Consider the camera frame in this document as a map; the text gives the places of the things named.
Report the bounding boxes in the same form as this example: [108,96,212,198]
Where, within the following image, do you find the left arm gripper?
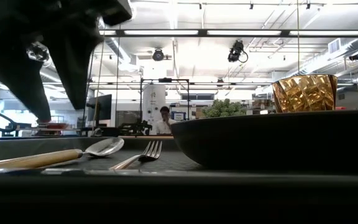
[0,0,133,123]

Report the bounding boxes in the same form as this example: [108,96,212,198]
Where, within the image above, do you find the wooden handled metal spoon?
[0,137,126,170]

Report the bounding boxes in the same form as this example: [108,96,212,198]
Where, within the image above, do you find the silver metal fork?
[109,140,163,171]

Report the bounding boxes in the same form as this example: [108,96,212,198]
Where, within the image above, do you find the black round plate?
[170,108,358,175]

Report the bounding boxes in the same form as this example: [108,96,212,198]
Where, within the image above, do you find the amber faceted glass cup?
[271,73,337,113]

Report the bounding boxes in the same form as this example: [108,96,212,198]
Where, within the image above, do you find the red storage bins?
[35,122,70,136]

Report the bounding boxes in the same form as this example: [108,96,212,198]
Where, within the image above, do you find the black computer monitor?
[86,93,113,123]

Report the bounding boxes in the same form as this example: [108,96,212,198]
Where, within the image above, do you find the white cylindrical tank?
[142,84,167,135]

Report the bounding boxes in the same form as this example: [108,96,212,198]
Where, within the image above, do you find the round black lamp fixture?
[152,48,165,62]

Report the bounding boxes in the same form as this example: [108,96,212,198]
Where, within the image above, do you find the thin black tube stand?
[140,77,191,138]

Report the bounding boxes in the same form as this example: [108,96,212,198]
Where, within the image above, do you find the person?
[154,106,178,136]

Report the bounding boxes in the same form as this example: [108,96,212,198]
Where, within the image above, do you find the blue framed sign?
[171,111,186,122]

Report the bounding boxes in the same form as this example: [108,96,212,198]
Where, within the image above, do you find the small green artificial plant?
[202,98,248,118]

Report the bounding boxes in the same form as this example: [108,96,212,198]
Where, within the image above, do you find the white air vent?
[328,37,342,54]

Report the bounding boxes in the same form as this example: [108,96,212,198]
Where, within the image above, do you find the black aluminium rig frame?
[98,28,358,38]

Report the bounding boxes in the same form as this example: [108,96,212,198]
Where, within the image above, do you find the black hanging rig camera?
[227,39,249,64]

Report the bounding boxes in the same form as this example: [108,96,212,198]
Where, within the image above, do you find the thin hanging cable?
[296,0,300,74]

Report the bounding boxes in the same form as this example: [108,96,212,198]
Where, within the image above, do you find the silver air duct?
[287,37,358,82]

